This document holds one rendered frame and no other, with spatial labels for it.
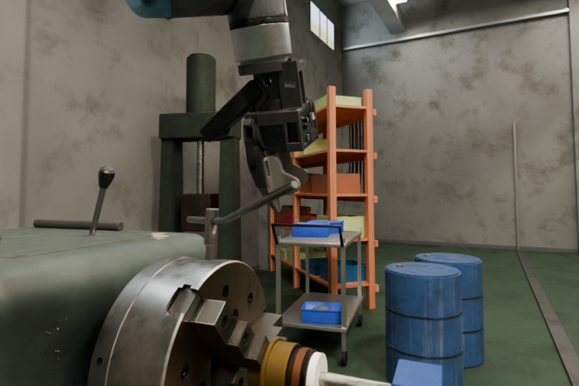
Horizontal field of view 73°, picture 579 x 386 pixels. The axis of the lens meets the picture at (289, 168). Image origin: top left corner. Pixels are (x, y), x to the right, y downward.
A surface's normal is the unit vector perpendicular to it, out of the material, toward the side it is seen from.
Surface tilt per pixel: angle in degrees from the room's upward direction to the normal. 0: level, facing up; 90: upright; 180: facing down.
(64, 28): 90
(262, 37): 108
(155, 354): 67
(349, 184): 90
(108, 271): 61
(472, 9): 90
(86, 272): 55
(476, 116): 90
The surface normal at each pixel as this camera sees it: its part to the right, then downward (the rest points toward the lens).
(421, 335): -0.36, -0.05
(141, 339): -0.33, -0.53
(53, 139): 0.89, -0.03
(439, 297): 0.11, -0.05
